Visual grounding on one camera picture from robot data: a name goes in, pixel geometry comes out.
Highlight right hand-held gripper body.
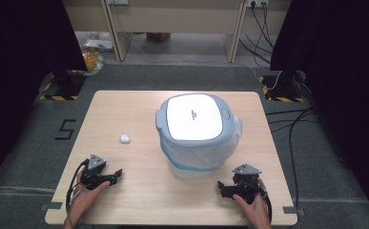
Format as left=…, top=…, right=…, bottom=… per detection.
left=231, top=163, right=268, bottom=205

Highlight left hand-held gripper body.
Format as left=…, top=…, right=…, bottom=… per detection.
left=79, top=154, right=113, bottom=191

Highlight white trash can grey lid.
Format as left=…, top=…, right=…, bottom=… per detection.
left=154, top=93, right=243, bottom=179

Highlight person's left hand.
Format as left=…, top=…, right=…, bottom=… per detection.
left=68, top=180, right=112, bottom=220

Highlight person's right hand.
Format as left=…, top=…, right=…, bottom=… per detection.
left=232, top=192, right=273, bottom=229

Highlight clear plastic bin liner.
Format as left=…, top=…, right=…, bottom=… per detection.
left=158, top=114, right=244, bottom=175

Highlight black stand base hazard tape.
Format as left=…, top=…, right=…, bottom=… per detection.
left=38, top=70, right=87, bottom=101
left=258, top=70, right=306, bottom=103

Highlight clear bag with yellow contents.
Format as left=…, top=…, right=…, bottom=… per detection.
left=79, top=45, right=106, bottom=77

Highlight white papers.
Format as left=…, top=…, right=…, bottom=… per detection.
left=83, top=37, right=115, bottom=52

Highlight black curtain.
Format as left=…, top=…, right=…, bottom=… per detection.
left=0, top=0, right=89, bottom=194
left=269, top=0, right=369, bottom=220

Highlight brown cardboard box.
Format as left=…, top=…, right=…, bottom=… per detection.
left=145, top=31, right=172, bottom=44

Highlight beige desk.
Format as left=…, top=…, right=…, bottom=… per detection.
left=61, top=0, right=293, bottom=64

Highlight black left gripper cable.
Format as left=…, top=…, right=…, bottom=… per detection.
left=65, top=158, right=90, bottom=221

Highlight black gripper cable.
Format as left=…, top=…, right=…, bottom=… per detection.
left=258, top=178, right=274, bottom=224
left=65, top=158, right=90, bottom=221

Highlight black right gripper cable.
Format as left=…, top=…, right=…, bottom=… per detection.
left=258, top=178, right=274, bottom=224

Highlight black floor cable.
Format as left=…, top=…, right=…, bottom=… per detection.
left=265, top=106, right=320, bottom=206

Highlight black cables from socket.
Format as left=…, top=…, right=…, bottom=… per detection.
left=238, top=3, right=276, bottom=65

